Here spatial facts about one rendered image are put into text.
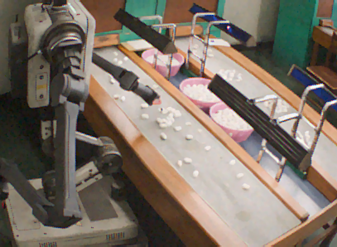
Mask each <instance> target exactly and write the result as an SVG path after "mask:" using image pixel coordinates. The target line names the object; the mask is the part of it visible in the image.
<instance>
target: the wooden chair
mask: <svg viewBox="0 0 337 247"><path fill-rule="evenodd" d="M335 41H337V33H336V31H333V34H332V37H331V40H330V45H329V48H328V49H329V50H328V52H327V55H326V59H325V64H324V66H322V65H320V66H314V67H312V66H311V67H308V68H307V67H306V70H307V74H308V75H309V76H311V77H313V78H314V79H315V80H317V81H318V82H319V83H320V84H323V85H324V86H325V88H327V89H328V90H329V91H330V92H331V93H333V94H337V74H336V73H335V72H333V71H332V70H330V69H329V68H328V64H329V60H330V55H331V52H333V53H335V54H336V55H337V50H336V49H334V48H333V44H334V42H335ZM306 99H307V100H308V101H310V102H311V103H312V104H313V105H314V106H315V107H316V108H318V109H319V110H320V111H321V112H322V108H321V107H320V106H319V105H318V104H317V103H315V102H314V101H313V100H312V99H311V98H310V97H309V96H307V97H306Z"/></svg>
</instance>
